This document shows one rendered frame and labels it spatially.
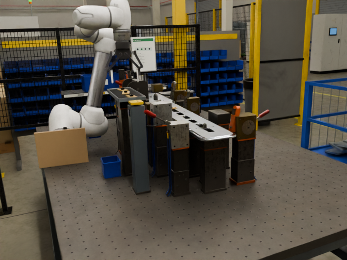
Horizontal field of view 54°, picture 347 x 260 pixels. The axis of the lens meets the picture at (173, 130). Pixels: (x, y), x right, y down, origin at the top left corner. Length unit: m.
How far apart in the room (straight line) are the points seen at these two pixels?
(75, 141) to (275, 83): 3.75
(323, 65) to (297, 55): 7.51
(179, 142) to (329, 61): 11.85
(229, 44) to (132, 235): 4.08
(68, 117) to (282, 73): 3.78
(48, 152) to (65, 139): 0.13
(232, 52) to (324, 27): 8.00
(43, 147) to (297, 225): 1.47
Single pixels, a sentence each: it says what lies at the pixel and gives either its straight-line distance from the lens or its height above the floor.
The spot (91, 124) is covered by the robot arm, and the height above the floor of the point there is 0.89.
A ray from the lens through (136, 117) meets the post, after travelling 1.59.
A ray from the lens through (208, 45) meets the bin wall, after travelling 4.97.
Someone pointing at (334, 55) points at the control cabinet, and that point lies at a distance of 13.39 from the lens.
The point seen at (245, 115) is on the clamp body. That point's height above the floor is 1.06.
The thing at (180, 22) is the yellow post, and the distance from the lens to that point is 3.29.
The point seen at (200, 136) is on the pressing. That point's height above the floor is 1.00.
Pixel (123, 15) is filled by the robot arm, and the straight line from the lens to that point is 1.80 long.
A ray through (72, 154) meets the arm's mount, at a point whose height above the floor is 0.76.
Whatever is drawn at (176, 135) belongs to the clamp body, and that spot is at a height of 1.01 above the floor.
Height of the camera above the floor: 1.45
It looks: 15 degrees down
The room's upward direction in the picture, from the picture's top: 2 degrees counter-clockwise
